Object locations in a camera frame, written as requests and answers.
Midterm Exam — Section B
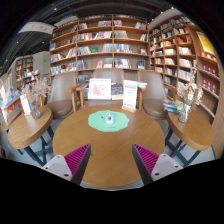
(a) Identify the white framed red drawing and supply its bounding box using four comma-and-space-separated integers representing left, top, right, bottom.
87, 77, 113, 101

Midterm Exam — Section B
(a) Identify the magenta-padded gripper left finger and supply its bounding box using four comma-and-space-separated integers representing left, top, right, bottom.
41, 143, 92, 186

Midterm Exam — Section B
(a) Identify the tall angled wooden bookshelf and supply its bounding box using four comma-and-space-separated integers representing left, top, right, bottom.
148, 14, 224, 134

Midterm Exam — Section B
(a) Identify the dark cover book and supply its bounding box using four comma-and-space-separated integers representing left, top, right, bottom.
110, 83, 125, 101

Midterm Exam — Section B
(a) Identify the green blob-shaped mouse pad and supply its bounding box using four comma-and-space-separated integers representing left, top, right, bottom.
87, 110, 130, 133

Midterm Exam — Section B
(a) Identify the white hanging ceiling sign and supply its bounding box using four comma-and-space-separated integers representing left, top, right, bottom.
17, 21, 56, 35

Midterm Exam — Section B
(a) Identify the wide wooden bookshelf with books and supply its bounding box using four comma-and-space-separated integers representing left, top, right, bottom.
49, 13, 149, 76

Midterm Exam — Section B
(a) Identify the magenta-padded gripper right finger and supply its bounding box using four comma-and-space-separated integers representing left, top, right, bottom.
131, 143, 184, 186

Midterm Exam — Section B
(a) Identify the glass vase with pale flowers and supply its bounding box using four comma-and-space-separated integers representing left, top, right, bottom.
176, 66, 204, 124

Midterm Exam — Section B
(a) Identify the transparent blue computer mouse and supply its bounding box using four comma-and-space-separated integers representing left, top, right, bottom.
103, 112, 116, 125

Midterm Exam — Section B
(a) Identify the white table sign red print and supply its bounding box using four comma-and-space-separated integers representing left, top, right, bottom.
121, 79, 139, 114

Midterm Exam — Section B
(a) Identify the small white table sign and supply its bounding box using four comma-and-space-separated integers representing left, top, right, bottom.
19, 94, 32, 116

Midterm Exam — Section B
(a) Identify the stack of blue books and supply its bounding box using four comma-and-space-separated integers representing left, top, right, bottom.
162, 99, 184, 114

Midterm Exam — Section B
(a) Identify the round wooden side table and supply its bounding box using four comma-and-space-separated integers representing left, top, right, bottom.
164, 109, 215, 168
7, 105, 54, 166
0, 108, 23, 134

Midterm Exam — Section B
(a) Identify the glass vase with pink flowers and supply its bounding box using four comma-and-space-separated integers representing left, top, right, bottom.
21, 76, 51, 120

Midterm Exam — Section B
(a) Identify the small distant wooden bookshelf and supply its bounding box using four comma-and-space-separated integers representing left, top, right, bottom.
14, 54, 43, 89

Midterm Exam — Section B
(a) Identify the beige padded wooden armchair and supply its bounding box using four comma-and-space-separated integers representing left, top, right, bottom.
137, 69, 169, 120
46, 70, 81, 119
75, 67, 144, 108

